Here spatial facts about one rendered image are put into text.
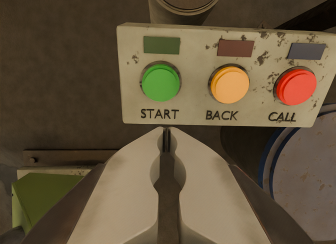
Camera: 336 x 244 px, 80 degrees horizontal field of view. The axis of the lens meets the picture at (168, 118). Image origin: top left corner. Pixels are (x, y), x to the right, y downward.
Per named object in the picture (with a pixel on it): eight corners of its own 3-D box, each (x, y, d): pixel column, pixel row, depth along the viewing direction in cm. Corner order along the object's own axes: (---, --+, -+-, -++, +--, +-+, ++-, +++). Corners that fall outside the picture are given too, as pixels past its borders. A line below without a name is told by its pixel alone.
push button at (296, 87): (278, 66, 22) (287, 70, 21) (313, 67, 23) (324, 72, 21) (268, 99, 24) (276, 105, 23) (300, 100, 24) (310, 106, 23)
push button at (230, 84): (211, 63, 22) (215, 68, 20) (247, 65, 22) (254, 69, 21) (206, 97, 24) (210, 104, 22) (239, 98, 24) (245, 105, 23)
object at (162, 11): (153, 29, 78) (145, -85, 27) (184, 31, 79) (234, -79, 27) (153, 61, 80) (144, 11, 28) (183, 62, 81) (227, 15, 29)
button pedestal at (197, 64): (148, 66, 80) (115, -7, 19) (207, 68, 81) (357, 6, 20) (147, 106, 82) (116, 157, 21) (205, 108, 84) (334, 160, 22)
